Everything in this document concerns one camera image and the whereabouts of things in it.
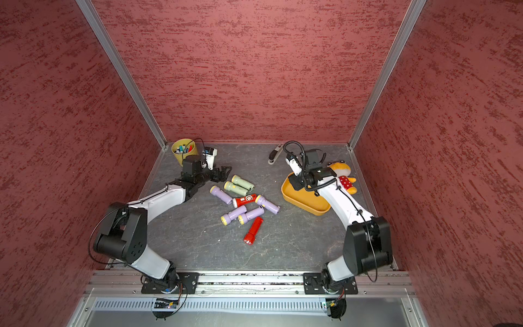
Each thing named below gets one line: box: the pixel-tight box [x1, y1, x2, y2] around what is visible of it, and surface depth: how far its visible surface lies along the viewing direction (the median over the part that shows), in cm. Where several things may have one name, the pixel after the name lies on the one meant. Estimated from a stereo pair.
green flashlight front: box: [223, 181, 249, 197], surface depth 100 cm
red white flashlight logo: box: [232, 193, 257, 209], surface depth 96 cm
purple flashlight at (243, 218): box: [237, 205, 265, 225], surface depth 92 cm
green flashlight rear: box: [231, 174, 255, 192], surface depth 102 cm
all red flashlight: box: [243, 216, 264, 246], surface depth 86 cm
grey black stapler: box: [267, 143, 284, 165], surface depth 115 cm
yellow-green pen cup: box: [170, 138, 199, 167], surface depth 104 cm
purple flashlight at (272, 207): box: [254, 194, 281, 215], surface depth 94 cm
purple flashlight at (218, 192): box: [209, 185, 233, 206], surface depth 99 cm
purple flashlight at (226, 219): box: [220, 205, 248, 227], surface depth 90 cm
